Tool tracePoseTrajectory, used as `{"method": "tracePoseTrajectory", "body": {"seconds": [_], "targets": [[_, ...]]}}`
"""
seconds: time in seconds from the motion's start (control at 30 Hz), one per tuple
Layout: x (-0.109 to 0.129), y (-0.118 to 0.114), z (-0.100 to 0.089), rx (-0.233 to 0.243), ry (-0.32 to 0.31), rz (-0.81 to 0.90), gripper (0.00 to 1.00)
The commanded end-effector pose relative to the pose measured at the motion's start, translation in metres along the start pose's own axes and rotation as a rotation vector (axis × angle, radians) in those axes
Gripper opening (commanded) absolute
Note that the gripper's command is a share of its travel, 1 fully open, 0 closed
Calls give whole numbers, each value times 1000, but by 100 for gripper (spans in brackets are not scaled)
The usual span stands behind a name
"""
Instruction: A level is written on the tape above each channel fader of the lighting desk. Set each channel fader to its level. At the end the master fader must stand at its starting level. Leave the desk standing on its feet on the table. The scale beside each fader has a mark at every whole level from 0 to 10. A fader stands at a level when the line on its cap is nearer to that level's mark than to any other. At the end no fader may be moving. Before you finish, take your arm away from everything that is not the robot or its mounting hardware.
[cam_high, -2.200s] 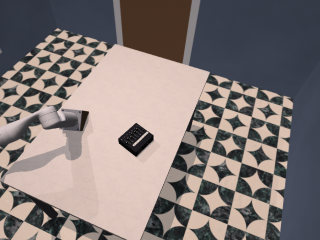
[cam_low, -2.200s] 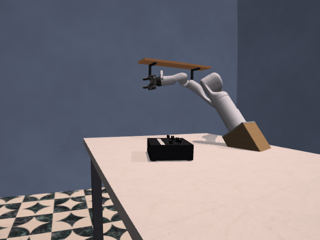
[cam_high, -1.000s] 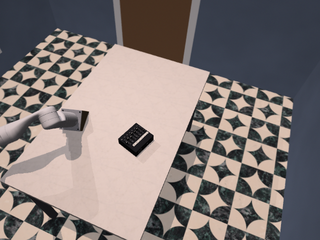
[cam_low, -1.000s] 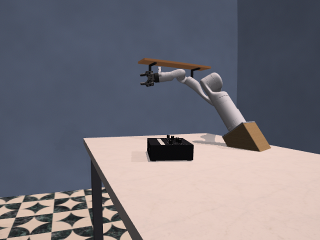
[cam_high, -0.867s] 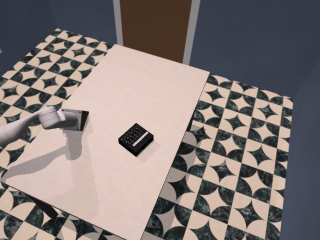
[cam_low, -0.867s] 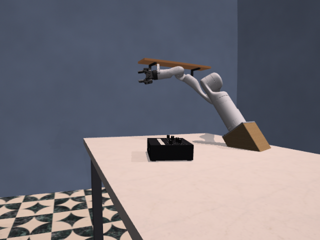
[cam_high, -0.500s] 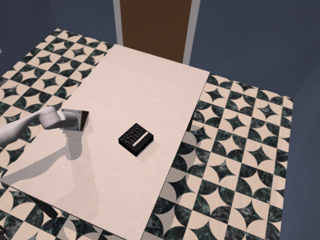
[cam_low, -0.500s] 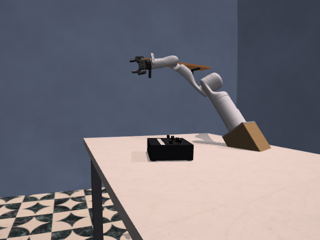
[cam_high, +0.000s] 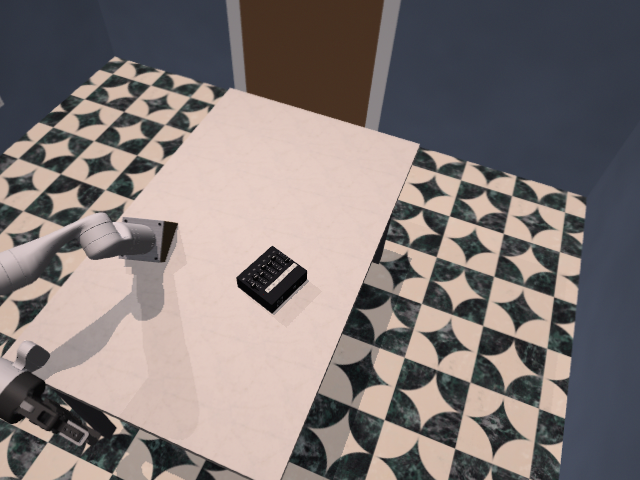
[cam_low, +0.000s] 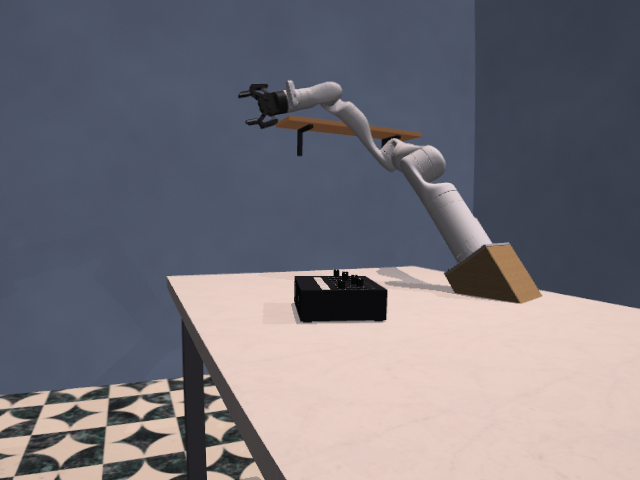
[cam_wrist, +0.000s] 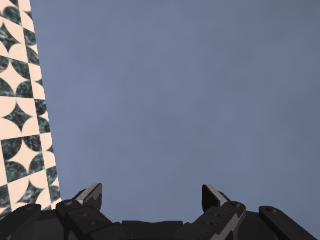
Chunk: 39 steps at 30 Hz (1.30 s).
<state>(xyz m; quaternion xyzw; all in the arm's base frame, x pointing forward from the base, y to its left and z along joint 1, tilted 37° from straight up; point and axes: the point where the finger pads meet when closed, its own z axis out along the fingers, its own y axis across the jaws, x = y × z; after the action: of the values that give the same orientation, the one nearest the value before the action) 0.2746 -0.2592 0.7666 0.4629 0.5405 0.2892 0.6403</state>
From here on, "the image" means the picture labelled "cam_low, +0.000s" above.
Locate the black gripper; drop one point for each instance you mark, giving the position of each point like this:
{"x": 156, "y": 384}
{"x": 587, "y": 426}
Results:
{"x": 270, "y": 104}

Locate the black lighting desk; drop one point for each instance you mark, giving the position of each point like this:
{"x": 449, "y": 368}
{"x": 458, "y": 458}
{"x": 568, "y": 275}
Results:
{"x": 339, "y": 298}

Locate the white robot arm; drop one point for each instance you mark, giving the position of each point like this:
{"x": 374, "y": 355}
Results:
{"x": 452, "y": 217}

